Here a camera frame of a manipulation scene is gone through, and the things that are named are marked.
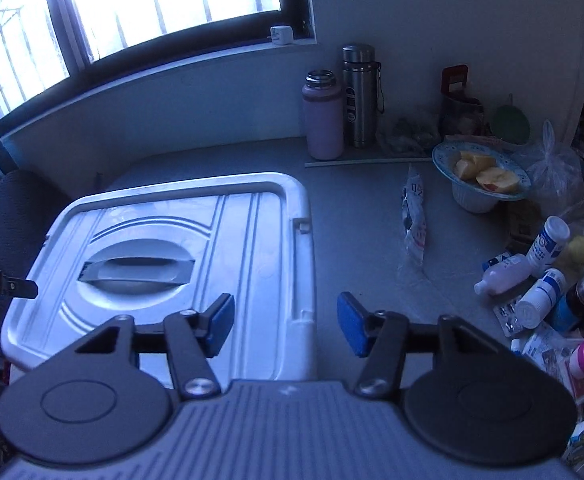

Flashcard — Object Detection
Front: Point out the pink water bottle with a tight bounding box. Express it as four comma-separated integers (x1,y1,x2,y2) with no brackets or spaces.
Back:
301,70,344,160

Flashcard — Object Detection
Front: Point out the clear plastic bag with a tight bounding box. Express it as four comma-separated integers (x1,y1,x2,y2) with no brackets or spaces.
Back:
514,119,584,217

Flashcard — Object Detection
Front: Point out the steel thermos flask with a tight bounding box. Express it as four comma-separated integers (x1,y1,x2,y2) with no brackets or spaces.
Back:
342,44,385,148

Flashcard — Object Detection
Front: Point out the crumpled snack wrapper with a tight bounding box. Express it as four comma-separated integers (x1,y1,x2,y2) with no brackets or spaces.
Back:
401,165,427,266

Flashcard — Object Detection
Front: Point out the white bottle blue stripe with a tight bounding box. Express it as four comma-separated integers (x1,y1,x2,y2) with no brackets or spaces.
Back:
514,268,566,330

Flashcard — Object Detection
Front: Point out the white bowl with fruit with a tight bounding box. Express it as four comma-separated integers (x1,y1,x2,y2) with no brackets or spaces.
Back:
432,141,531,214

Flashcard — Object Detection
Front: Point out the white charger cube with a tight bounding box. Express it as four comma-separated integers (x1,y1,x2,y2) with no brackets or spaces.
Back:
270,25,294,46

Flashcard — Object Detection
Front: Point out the white bin lid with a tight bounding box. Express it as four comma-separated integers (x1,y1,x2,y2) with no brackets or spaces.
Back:
0,172,317,385

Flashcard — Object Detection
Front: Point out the pill blister pack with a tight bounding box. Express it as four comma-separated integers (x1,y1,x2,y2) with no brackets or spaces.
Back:
492,295,525,338

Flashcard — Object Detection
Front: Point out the dark red topped box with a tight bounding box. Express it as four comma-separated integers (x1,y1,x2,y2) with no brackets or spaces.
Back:
438,64,485,136

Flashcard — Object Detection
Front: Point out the yellow round object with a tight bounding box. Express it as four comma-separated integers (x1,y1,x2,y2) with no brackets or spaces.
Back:
554,235,584,282

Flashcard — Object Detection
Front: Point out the white tube blue label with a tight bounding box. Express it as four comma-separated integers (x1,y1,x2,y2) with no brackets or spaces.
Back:
527,216,570,278

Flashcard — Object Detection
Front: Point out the green round object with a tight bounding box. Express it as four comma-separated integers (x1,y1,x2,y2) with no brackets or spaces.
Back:
490,93,531,145

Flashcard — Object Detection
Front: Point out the dark fabric chair far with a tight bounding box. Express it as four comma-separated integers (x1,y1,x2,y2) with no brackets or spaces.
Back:
0,169,70,278

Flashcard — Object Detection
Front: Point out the white lotion bottle lying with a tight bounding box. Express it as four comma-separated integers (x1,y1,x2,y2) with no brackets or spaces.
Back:
474,254,531,296

